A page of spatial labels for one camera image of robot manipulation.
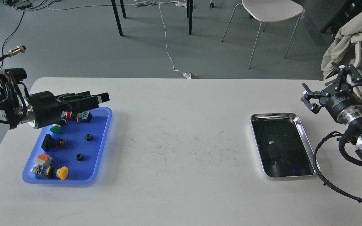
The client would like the black floor cable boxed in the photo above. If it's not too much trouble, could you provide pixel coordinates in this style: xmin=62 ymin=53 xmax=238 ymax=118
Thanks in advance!
xmin=0 ymin=0 xmax=56 ymax=98

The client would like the green push button switch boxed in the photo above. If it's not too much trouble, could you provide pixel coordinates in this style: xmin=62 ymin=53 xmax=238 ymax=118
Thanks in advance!
xmin=49 ymin=120 xmax=67 ymax=134

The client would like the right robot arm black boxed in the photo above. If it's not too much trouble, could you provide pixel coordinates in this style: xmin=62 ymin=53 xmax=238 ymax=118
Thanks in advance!
xmin=301 ymin=62 xmax=362 ymax=203

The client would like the yellow push button switch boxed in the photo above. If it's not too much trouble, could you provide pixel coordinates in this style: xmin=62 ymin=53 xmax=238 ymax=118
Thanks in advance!
xmin=30 ymin=165 xmax=69 ymax=180

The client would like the orange grey terminal block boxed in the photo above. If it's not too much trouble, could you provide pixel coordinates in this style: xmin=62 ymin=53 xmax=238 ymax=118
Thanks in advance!
xmin=34 ymin=153 xmax=53 ymax=166

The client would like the blue plastic tray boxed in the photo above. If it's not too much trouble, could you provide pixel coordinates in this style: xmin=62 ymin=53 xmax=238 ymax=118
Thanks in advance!
xmin=22 ymin=107 xmax=112 ymax=186

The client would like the beige jacket on chair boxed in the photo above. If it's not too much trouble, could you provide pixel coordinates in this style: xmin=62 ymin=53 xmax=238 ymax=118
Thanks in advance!
xmin=321 ymin=12 xmax=362 ymax=79

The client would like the silver metal tray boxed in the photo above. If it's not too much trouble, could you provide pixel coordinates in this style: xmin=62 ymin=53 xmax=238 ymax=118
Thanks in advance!
xmin=250 ymin=113 xmax=315 ymax=179

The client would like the black switch contact block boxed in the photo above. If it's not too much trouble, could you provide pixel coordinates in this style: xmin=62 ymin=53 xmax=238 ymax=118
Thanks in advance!
xmin=75 ymin=111 xmax=92 ymax=123

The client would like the white chair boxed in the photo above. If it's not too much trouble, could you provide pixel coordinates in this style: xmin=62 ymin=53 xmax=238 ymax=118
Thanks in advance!
xmin=221 ymin=0 xmax=304 ymax=69

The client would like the small black gear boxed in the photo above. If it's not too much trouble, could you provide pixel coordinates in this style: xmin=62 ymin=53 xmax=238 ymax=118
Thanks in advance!
xmin=85 ymin=134 xmax=93 ymax=141
xmin=75 ymin=153 xmax=84 ymax=161

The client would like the black table leg left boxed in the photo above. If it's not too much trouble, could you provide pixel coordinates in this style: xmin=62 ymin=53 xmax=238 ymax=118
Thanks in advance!
xmin=111 ymin=0 xmax=127 ymax=37

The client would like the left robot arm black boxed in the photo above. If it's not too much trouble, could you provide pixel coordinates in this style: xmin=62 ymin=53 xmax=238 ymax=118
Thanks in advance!
xmin=0 ymin=46 xmax=109 ymax=130

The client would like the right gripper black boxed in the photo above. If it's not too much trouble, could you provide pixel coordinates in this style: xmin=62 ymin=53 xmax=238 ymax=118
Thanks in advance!
xmin=300 ymin=62 xmax=362 ymax=124

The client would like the black table leg right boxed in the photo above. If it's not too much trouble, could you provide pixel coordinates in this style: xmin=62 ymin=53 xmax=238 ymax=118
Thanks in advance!
xmin=187 ymin=0 xmax=194 ymax=35

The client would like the black square push button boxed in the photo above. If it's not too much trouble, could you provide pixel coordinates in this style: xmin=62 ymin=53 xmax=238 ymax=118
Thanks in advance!
xmin=41 ymin=134 xmax=66 ymax=152

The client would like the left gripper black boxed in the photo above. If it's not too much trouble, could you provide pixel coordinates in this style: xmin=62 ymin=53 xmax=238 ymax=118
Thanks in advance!
xmin=27 ymin=91 xmax=110 ymax=129

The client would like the white floor cable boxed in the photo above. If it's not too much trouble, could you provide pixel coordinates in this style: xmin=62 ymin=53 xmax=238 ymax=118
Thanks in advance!
xmin=133 ymin=0 xmax=198 ymax=79

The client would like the red push button switch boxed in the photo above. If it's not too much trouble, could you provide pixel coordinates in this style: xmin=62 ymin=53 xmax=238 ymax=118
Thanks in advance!
xmin=61 ymin=111 xmax=76 ymax=121

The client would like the black table leg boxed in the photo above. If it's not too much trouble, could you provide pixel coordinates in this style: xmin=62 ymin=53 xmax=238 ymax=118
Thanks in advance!
xmin=111 ymin=0 xmax=127 ymax=37
xmin=187 ymin=0 xmax=194 ymax=35

